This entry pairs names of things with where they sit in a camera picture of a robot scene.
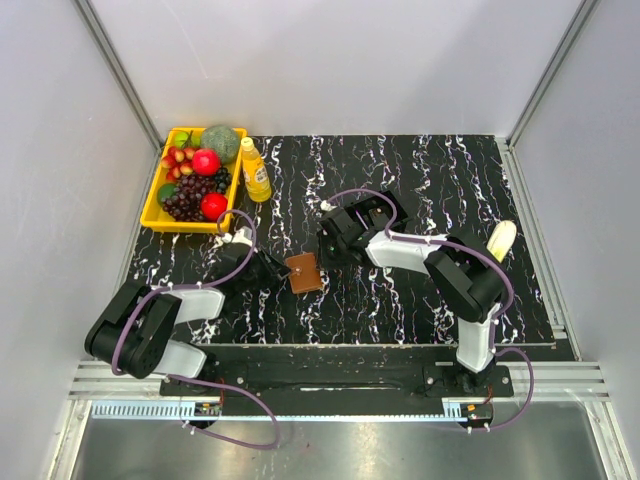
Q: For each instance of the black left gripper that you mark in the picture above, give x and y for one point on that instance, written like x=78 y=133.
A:
x=273 y=269

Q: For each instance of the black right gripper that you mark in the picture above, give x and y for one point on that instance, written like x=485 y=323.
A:
x=322 y=241

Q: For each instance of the brown leather card holder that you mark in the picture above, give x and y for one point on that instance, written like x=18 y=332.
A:
x=304 y=275

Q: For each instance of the black plastic card box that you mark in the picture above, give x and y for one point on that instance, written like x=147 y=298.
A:
x=376 y=211

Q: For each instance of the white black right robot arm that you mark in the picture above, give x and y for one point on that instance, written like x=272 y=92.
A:
x=466 y=271

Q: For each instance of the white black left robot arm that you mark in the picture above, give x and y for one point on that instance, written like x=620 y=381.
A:
x=133 y=333

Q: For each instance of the yellow juice bottle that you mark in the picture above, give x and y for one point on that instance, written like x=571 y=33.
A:
x=256 y=177

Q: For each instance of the red pomegranate lower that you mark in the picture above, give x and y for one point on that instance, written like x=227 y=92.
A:
x=213 y=205

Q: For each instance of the red pomegranate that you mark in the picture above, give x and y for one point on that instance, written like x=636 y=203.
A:
x=213 y=205
x=205 y=162

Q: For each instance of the black grape bunch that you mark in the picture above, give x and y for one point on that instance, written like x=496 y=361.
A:
x=222 y=180

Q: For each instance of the dark purple grape bunch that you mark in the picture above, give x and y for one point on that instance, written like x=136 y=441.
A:
x=184 y=205

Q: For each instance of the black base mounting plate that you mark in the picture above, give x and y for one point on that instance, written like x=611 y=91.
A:
x=314 y=381

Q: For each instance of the red pomegranate upper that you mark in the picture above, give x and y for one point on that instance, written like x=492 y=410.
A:
x=205 y=162

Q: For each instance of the yellow plastic fruit tray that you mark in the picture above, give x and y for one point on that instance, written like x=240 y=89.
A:
x=155 y=218

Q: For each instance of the green lime fruit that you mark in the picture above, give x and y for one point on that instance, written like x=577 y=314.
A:
x=164 y=192

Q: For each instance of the green melon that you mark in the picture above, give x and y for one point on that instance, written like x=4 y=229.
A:
x=223 y=140

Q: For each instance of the small red fruit cluster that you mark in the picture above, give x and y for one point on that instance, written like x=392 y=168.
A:
x=177 y=163

